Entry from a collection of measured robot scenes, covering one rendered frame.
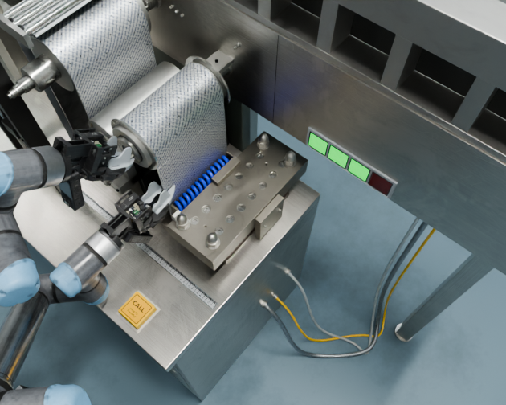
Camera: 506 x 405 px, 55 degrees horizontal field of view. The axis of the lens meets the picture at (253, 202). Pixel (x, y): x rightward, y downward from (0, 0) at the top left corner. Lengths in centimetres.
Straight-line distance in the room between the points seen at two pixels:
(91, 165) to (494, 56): 73
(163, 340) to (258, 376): 94
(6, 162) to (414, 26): 70
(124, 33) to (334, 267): 152
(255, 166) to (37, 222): 65
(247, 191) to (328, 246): 114
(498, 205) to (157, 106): 74
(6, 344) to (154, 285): 41
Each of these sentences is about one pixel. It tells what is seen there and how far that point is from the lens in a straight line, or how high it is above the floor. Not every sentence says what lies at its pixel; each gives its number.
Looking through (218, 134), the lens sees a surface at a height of 113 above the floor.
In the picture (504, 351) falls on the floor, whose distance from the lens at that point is 247.
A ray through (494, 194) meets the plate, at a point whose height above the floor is 136.
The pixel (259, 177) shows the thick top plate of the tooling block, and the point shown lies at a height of 103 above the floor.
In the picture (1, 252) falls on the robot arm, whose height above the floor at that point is 142.
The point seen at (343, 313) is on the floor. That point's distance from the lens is 229.
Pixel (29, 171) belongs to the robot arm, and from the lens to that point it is 91.
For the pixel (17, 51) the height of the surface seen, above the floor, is 106.
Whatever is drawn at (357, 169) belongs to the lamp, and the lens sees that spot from 119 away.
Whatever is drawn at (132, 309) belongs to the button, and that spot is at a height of 92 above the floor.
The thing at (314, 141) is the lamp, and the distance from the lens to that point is 122.
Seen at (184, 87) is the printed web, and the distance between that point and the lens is 116.
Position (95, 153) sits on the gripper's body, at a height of 139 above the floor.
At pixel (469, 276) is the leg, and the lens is 162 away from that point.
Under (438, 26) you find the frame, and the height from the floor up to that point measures 163.
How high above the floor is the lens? 216
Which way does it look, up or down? 61 degrees down
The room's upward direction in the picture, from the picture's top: straight up
